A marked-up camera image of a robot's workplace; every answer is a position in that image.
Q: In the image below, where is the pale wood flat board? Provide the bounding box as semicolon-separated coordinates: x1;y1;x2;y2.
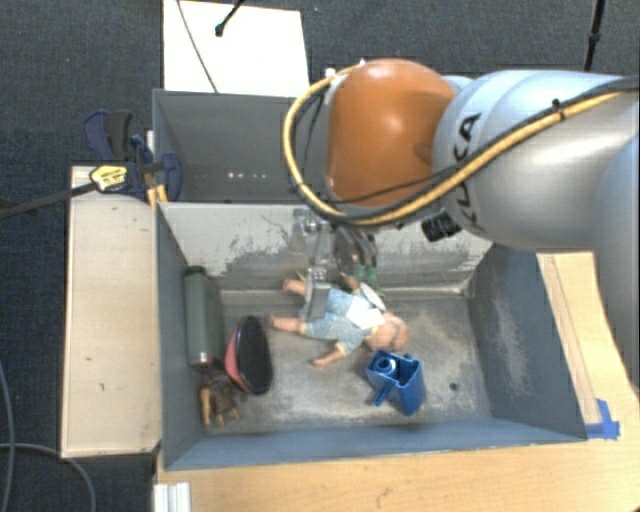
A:
59;166;164;459

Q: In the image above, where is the grey metal bin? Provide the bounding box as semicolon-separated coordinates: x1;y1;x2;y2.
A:
151;88;589;472

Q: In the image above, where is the red and black bowl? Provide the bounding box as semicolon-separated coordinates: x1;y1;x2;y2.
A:
223;314;275;397

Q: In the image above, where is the black cylinder on white bracket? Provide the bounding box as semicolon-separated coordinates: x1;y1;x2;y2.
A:
421;206;462;243

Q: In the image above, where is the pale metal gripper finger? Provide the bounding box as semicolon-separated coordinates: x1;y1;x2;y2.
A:
302;267;332;322

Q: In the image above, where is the brown toy animal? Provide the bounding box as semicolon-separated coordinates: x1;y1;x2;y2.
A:
198;371;242;428

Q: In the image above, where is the dark green flat block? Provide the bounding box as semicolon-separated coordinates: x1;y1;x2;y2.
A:
182;265;227;371

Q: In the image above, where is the blue plastic cup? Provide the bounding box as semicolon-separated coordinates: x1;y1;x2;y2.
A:
364;349;428;417

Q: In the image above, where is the doll in blue clothes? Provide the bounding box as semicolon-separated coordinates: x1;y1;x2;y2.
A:
266;277;411;369

